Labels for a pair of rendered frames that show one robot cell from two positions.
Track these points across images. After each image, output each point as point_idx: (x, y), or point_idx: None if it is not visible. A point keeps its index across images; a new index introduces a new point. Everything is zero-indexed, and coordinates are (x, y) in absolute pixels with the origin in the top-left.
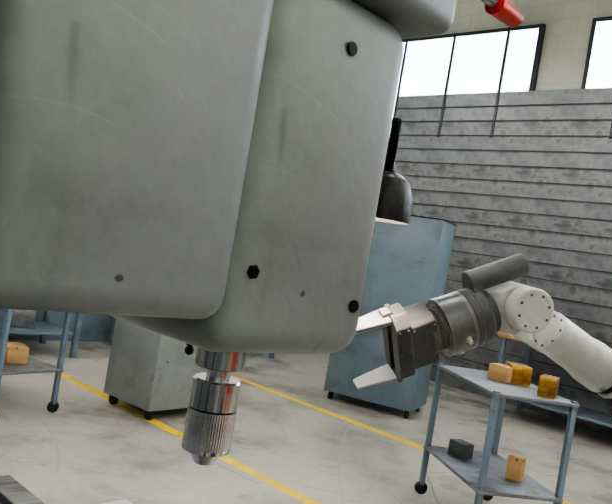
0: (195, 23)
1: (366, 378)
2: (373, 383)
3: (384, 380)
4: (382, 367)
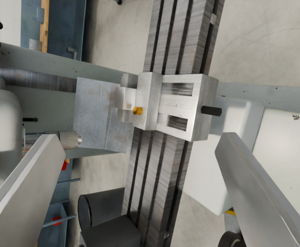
0: None
1: (231, 165)
2: (226, 187)
3: (238, 219)
4: (276, 218)
